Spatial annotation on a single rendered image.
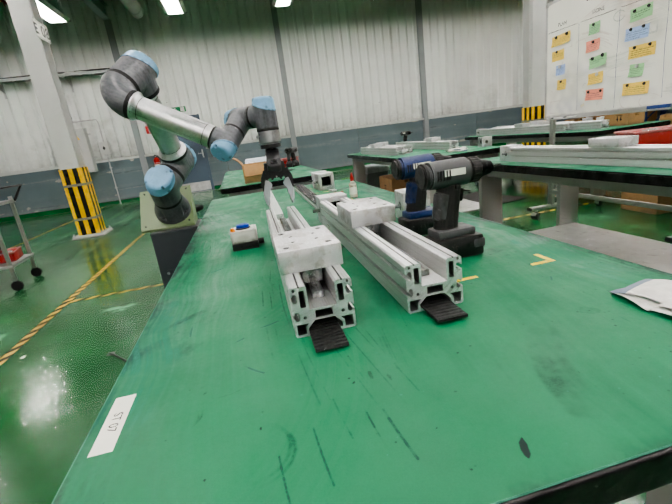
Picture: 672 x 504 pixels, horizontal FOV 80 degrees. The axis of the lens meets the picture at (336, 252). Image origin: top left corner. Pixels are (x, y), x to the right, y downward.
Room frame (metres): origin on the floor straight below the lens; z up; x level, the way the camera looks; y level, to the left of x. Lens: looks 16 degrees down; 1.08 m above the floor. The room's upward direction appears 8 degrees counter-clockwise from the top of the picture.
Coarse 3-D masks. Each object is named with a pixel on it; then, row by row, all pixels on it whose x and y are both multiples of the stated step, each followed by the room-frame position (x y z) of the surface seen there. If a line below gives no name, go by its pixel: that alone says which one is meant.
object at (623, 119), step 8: (640, 112) 4.29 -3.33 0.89; (616, 120) 4.40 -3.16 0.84; (624, 120) 4.31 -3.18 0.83; (632, 120) 4.27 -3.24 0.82; (640, 120) 4.29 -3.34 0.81; (248, 168) 3.43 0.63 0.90; (256, 168) 3.44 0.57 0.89; (248, 176) 3.45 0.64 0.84; (256, 176) 3.46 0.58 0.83; (384, 176) 5.42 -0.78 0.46; (392, 176) 5.32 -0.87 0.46; (384, 184) 5.31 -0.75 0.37; (392, 184) 5.00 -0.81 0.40; (400, 184) 5.01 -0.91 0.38; (624, 192) 3.86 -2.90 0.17; (640, 200) 3.68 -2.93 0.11; (648, 200) 3.61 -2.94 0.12; (656, 200) 3.53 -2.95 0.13; (664, 200) 3.53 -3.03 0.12; (624, 208) 3.85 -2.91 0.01; (632, 208) 3.76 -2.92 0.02; (640, 208) 3.68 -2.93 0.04; (648, 208) 3.60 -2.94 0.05
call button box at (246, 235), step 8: (232, 232) 1.19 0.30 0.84; (240, 232) 1.19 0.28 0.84; (248, 232) 1.20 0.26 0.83; (256, 232) 1.20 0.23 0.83; (232, 240) 1.19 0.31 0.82; (240, 240) 1.19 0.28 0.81; (248, 240) 1.20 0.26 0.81; (256, 240) 1.20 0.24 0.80; (240, 248) 1.19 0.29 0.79; (248, 248) 1.20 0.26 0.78
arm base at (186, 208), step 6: (180, 204) 1.74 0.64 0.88; (186, 204) 1.78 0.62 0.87; (156, 210) 1.74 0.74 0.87; (162, 210) 1.71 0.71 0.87; (168, 210) 1.71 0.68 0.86; (174, 210) 1.72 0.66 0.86; (180, 210) 1.74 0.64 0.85; (186, 210) 1.78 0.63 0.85; (156, 216) 1.76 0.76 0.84; (162, 216) 1.74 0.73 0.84; (168, 216) 1.72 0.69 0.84; (174, 216) 1.73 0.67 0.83; (180, 216) 1.75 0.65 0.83; (186, 216) 1.77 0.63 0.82; (162, 222) 1.75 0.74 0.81; (168, 222) 1.74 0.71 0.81; (174, 222) 1.75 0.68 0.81
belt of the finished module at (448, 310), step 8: (432, 296) 0.65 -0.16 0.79; (440, 296) 0.64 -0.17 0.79; (424, 304) 0.62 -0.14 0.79; (432, 304) 0.62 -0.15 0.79; (440, 304) 0.61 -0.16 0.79; (448, 304) 0.61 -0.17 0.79; (432, 312) 0.59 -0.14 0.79; (440, 312) 0.58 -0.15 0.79; (448, 312) 0.58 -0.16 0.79; (456, 312) 0.58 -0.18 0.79; (464, 312) 0.57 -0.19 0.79; (440, 320) 0.56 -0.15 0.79; (448, 320) 0.56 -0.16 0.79
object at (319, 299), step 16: (288, 208) 1.34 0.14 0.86; (272, 224) 1.10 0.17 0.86; (288, 224) 1.21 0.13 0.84; (304, 224) 1.04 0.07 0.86; (272, 240) 1.09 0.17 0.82; (336, 272) 0.63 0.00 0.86; (288, 288) 0.59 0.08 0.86; (304, 288) 0.58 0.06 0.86; (320, 288) 0.64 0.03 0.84; (336, 288) 0.59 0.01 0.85; (288, 304) 0.68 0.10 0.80; (304, 304) 0.59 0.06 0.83; (320, 304) 0.60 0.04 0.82; (336, 304) 0.59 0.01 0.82; (352, 304) 0.61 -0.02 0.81; (304, 320) 0.58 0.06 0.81; (352, 320) 0.61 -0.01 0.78; (304, 336) 0.58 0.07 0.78
